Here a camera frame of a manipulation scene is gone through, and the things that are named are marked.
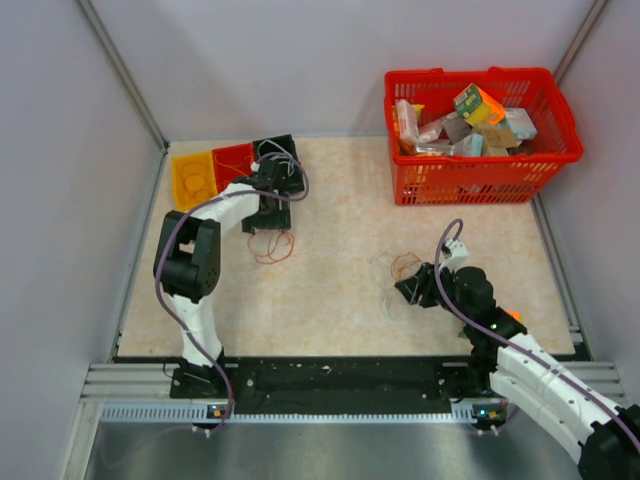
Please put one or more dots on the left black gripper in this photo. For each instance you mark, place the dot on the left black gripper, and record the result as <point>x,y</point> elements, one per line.
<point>279,220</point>

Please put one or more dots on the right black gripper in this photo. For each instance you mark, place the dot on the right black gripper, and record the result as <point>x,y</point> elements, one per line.
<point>422,283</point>

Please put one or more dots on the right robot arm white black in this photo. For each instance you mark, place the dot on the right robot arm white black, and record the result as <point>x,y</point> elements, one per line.
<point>601,436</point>

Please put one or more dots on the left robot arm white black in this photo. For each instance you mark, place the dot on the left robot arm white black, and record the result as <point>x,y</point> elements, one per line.
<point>187,265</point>

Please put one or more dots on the red plastic bin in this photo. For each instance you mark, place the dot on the red plastic bin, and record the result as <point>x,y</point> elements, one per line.
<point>232,162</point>

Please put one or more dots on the black plastic bin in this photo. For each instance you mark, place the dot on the black plastic bin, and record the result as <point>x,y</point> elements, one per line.
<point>283,145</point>

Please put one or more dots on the yellow plastic bin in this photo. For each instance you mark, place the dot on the yellow plastic bin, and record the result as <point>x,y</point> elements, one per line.
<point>193,180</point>

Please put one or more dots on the green orange carton on table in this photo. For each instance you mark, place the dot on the green orange carton on table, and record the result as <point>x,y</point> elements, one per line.
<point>516,315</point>

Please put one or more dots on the red shopping basket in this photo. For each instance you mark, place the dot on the red shopping basket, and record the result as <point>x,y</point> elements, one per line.
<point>443,180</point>

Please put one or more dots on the pink white packet in basket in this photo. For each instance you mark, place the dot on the pink white packet in basket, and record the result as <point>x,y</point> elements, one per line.
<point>407,122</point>

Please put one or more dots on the brown cardboard box in basket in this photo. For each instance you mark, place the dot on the brown cardboard box in basket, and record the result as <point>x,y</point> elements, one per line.
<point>497,139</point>

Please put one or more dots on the green yellow carton in basket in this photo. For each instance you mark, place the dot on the green yellow carton in basket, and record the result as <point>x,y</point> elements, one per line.
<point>476,107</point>

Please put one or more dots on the light blue box in basket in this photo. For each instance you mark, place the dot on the light blue box in basket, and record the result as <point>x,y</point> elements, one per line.
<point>520,123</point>

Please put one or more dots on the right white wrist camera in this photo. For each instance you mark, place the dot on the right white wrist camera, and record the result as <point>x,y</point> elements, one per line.
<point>454,250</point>

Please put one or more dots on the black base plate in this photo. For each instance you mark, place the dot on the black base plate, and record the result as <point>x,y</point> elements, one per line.
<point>358,385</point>

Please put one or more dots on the grey slotted cable duct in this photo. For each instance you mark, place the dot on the grey slotted cable duct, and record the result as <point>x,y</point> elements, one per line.
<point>462,413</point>

